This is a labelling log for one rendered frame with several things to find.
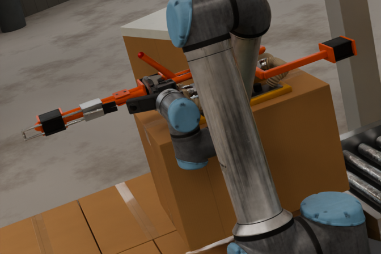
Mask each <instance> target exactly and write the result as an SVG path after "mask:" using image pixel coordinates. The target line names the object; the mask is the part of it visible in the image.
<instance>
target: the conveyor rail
mask: <svg viewBox="0 0 381 254"><path fill-rule="evenodd" d="M379 136H381V120H378V121H375V122H372V123H370V124H367V125H365V126H362V127H360V128H357V129H354V130H352V131H349V132H347V133H344V134H342V135H340V141H341V146H342V150H343V151H344V150H347V151H350V152H351V153H352V154H354V155H356V156H357V157H360V156H363V155H362V154H360V153H359V152H358V146H359V145H360V144H362V143H366V144H368V145H370V146H371V147H373V148H375V149H377V150H378V149H381V148H380V147H378V146H377V145H376V139H377V138H378V137H379Z"/></svg>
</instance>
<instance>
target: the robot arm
mask: <svg viewBox="0 0 381 254"><path fill-rule="evenodd" d="M271 18H272V14H271V9H270V6H269V3H268V1H267V0H169V2H168V4H167V9H166V21H167V29H168V33H169V36H170V39H171V40H172V43H173V45H174V46H175V47H177V48H182V49H183V52H184V54H185V55H186V58H187V61H188V65H189V68H190V72H191V74H192V78H193V81H194V85H195V87H196V90H197V93H198V97H199V100H200V103H201V106H202V110H203V112H204V116H205V119H206V123H207V125H208V126H207V127H205V128H202V129H200V125H199V122H200V111H199V109H198V107H197V106H196V104H195V103H194V102H193V101H191V100H190V99H188V98H187V97H186V96H184V94H183V92H182V90H181V91H179V90H178V89H179V88H178V86H177V85H176V82H175V81H174V80H172V79H171V78H170V79H167V80H165V81H162V82H160V84H159V83H158V80H159V79H160V78H161V77H162V76H161V75H154V76H150V77H148V76H144V77H143V79H142V81H143V83H144V84H145V85H146V87H147V89H148V90H149V95H145V96H139V97H136V98H130V99H127V101H126V106H127V108H128V111H129V114H135V113H140V112H146V111H152V110H155V111H158V112H159V113H160V114H161V115H162V116H163V117H164V118H165V119H166V120H167V124H168V128H169V131H170V136H171V140H172V144H173V148H174V151H175V158H176V160H177V163H178V165H179V167H180V168H182V169H184V170H197V169H200V168H203V167H205V166H206V165H207V164H208V158H211V157H214V156H216V155H217V157H218V161H219V164H220V167H221V170H222V173H223V177H224V180H225V183H226V186H227V190H228V193H229V195H230V199H231V202H232V205H233V208H234V212H235V215H236V218H237V222H236V224H235V226H234V228H233V229H232V233H233V236H234V239H235V241H234V242H231V243H230V244H229V245H228V246H227V254H370V247H369V240H368V236H367V228H366V221H365V220H366V218H365V215H364V213H363V209H362V205H361V203H360V202H359V200H358V199H356V198H355V197H354V196H352V195H350V194H347V193H341V192H320V193H318V194H312V195H310V196H308V197H306V198H305V199H304V200H303V201H302V202H301V204H300V212H301V215H299V216H296V217H294V218H293V215H292V213H291V212H289V211H287V210H285V209H283V208H282V207H281V204H280V201H279V198H278V194H277V191H276V188H275V184H274V181H273V178H272V174H271V171H270V168H269V164H268V161H267V158H266V155H265V151H264V148H263V145H262V142H261V138H260V135H259V131H258V129H257V126H256V122H255V118H254V116H253V113H252V109H251V106H250V101H251V95H252V89H253V83H254V79H255V73H256V66H257V60H258V56H259V50H260V44H261V38H262V36H263V35H265V34H266V33H267V31H268V30H269V27H270V23H271Z"/></svg>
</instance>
